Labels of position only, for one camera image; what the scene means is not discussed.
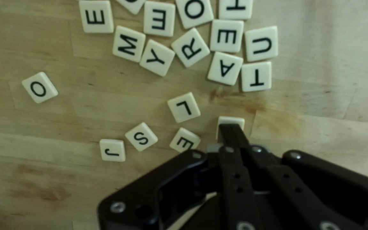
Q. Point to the letter tile O top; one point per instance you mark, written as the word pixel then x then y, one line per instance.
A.
pixel 194 12

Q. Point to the letter tile Y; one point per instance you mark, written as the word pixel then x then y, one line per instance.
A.
pixel 157 58

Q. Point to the letter tile A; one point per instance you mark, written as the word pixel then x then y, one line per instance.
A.
pixel 225 68

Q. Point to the letter tile H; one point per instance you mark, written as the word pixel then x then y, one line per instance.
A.
pixel 235 9

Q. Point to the letter tile S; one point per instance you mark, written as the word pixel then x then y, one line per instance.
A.
pixel 140 137

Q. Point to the letter tile T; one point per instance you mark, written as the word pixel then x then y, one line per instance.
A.
pixel 257 77

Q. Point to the letter tile E near gripper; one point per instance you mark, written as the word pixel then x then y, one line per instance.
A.
pixel 184 139

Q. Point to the letter tile J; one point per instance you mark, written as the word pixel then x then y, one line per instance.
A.
pixel 112 150

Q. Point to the letter tile o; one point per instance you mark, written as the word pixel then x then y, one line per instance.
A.
pixel 40 87
pixel 194 12

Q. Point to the letter tile E top middle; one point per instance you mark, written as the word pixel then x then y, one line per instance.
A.
pixel 158 18

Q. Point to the letter tile E right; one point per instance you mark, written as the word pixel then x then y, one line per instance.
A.
pixel 226 36

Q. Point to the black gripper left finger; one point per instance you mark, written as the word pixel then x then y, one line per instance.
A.
pixel 238 198

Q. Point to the letter tile top edge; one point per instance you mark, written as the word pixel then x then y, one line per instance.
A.
pixel 132 5

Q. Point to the letter tile O left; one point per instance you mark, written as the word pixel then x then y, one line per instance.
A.
pixel 40 87

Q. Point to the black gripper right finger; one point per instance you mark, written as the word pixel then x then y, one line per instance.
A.
pixel 305 211

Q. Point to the letter tile R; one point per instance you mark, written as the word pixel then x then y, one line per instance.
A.
pixel 190 47

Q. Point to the letter tile P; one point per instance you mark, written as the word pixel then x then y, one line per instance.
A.
pixel 240 121

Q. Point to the letter tile U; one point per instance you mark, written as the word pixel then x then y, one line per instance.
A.
pixel 261 43

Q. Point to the letter tile M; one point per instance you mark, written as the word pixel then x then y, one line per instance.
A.
pixel 128 43

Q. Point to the letter tile E top left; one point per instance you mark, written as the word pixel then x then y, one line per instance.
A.
pixel 96 15

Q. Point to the letter tile L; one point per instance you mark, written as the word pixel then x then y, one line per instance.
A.
pixel 184 107

